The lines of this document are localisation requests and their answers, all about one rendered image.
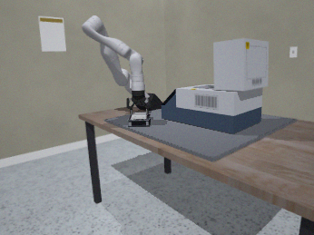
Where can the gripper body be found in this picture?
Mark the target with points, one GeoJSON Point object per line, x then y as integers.
{"type": "Point", "coordinates": [138, 95]}

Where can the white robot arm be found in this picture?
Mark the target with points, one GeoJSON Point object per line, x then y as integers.
{"type": "Point", "coordinates": [132, 82]}

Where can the white benchtop thermal cycler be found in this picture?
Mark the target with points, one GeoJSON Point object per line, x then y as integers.
{"type": "Point", "coordinates": [241, 69]}

